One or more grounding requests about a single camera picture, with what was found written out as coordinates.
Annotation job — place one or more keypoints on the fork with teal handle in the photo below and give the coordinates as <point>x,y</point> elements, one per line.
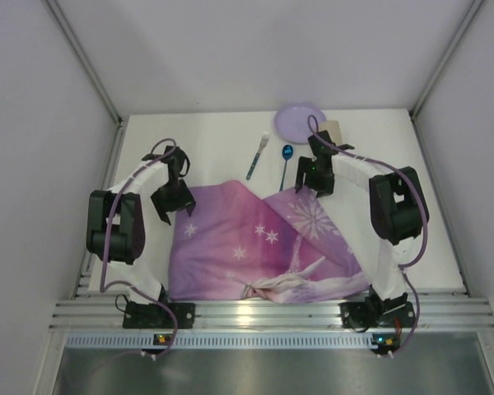
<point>262,144</point>

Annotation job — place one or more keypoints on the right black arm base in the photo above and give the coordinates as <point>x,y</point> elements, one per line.
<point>358,317</point>

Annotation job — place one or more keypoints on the lilac plastic plate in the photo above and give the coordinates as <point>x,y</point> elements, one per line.
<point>291,123</point>

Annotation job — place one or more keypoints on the right aluminium frame post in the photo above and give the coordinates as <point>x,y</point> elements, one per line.
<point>465,23</point>

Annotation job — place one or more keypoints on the aluminium frame post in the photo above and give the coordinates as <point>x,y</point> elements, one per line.
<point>465,23</point>
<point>83,59</point>

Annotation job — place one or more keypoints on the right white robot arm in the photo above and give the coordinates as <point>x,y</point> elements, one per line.
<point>398,210</point>

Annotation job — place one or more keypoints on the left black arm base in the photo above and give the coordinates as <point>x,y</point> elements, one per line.
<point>151,316</point>

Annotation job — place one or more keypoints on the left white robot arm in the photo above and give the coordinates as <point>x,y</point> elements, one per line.
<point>117,223</point>

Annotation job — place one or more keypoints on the left aluminium frame post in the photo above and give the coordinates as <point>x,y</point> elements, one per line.
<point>83,59</point>

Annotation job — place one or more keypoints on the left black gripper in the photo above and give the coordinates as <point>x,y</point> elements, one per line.
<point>174,197</point>

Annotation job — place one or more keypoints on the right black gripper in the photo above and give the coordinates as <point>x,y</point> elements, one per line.
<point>317,179</point>

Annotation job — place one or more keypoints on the perforated cable duct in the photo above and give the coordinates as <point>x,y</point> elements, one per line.
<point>228,340</point>

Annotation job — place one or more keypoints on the beige paper cup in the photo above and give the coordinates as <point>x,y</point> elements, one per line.
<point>332,127</point>

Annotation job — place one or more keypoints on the purple printed placemat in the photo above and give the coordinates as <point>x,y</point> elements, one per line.
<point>283,248</point>

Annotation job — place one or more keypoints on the blue metallic spoon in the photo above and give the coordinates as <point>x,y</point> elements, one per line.
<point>287,154</point>

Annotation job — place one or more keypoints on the aluminium mounting rail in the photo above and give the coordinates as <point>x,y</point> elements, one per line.
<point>439,312</point>

